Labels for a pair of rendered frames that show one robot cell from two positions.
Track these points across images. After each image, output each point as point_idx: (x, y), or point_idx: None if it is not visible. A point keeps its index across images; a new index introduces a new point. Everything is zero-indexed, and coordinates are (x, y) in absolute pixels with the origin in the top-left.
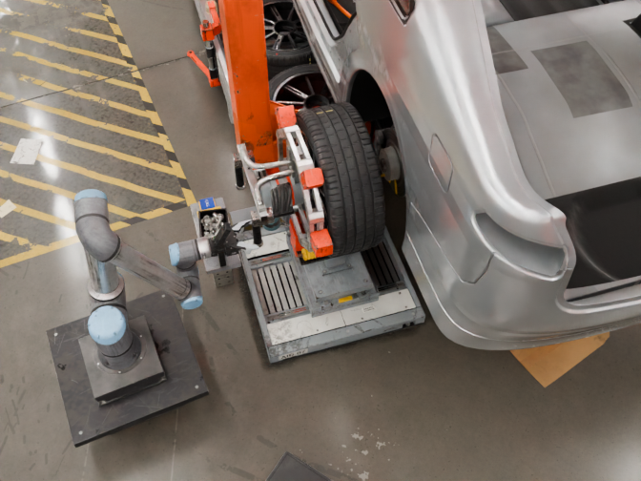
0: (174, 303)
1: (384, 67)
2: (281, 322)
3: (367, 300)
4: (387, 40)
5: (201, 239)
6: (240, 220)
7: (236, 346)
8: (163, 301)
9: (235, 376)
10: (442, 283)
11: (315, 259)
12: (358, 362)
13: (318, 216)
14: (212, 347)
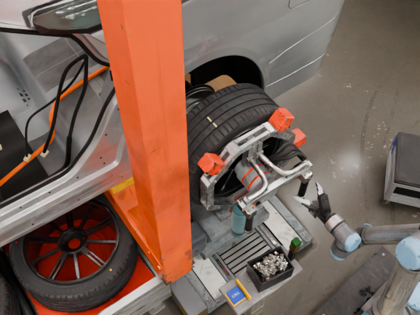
0: (326, 302)
1: (210, 39)
2: (280, 239)
3: None
4: (209, 18)
5: (334, 220)
6: (198, 304)
7: (308, 274)
8: (328, 312)
9: (332, 265)
10: (316, 47)
11: None
12: (282, 187)
13: (290, 130)
14: (317, 291)
